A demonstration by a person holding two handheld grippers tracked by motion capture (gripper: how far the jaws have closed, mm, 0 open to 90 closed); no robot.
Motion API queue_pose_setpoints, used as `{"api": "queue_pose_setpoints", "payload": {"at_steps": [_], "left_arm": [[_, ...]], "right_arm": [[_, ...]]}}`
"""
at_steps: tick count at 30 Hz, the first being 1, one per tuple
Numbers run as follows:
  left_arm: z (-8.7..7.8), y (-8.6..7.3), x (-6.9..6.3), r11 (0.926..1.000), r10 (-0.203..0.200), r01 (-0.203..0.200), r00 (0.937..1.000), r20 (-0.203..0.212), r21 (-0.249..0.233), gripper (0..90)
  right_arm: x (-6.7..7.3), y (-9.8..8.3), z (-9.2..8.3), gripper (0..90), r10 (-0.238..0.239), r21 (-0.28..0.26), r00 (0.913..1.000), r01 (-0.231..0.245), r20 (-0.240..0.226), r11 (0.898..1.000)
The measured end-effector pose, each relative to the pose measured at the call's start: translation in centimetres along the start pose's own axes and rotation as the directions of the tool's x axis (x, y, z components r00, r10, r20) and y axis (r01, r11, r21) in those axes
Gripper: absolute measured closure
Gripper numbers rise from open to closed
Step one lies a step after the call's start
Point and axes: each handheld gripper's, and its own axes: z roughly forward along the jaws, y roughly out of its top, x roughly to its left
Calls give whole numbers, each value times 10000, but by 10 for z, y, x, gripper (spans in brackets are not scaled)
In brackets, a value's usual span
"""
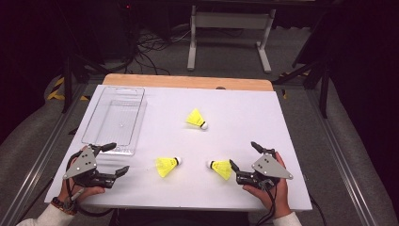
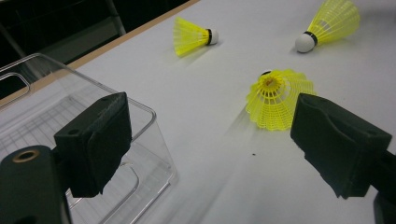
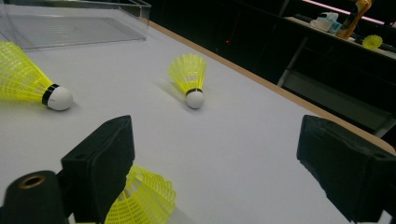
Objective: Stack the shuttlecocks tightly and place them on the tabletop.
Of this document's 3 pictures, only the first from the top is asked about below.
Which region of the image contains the person's right hand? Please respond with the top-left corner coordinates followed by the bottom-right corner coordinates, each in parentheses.
top-left (243, 152), bottom-right (294, 219)

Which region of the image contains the person's left hand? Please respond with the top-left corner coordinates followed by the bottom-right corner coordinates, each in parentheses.
top-left (57, 178), bottom-right (106, 205)

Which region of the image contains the black metal stand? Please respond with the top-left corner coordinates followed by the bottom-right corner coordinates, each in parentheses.
top-left (272, 59), bottom-right (333, 120)

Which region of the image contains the black cable beside table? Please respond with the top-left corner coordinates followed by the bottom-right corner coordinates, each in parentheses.
top-left (309, 194), bottom-right (327, 226)

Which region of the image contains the beaded wrist bracelet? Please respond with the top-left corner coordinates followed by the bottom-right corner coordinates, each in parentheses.
top-left (51, 196), bottom-right (78, 217)

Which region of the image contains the yellow shuttlecock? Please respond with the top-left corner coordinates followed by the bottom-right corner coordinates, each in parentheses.
top-left (185, 108), bottom-right (209, 131)
top-left (206, 159), bottom-right (233, 181)
top-left (155, 155), bottom-right (183, 179)

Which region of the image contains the yellow black hazard tape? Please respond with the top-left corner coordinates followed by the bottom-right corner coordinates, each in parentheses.
top-left (46, 76), bottom-right (91, 102)

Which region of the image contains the black floor cable bundle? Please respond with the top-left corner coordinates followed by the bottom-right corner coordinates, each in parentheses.
top-left (123, 27), bottom-right (192, 76)

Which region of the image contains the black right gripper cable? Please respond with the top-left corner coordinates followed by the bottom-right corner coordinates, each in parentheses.
top-left (255, 185), bottom-right (278, 226)

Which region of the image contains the black tripod stand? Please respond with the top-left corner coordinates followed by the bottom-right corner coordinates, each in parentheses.
top-left (60, 53), bottom-right (111, 114)

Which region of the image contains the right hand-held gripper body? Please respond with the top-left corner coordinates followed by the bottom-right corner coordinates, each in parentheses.
top-left (235, 148), bottom-right (295, 190)

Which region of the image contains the clear plastic container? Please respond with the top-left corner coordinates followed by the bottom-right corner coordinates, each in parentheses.
top-left (81, 86), bottom-right (149, 157)

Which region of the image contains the white table board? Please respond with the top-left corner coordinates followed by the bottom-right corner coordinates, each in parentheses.
top-left (44, 84), bottom-right (313, 212)

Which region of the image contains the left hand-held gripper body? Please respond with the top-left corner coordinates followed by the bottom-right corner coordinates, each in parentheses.
top-left (62, 144), bottom-right (118, 189)

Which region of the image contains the aluminium floor rail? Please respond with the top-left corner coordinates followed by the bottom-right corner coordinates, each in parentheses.
top-left (305, 89), bottom-right (377, 226)
top-left (0, 83), bottom-right (95, 226)

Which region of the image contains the white metal stand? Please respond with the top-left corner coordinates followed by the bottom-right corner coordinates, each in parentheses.
top-left (186, 4), bottom-right (278, 74)

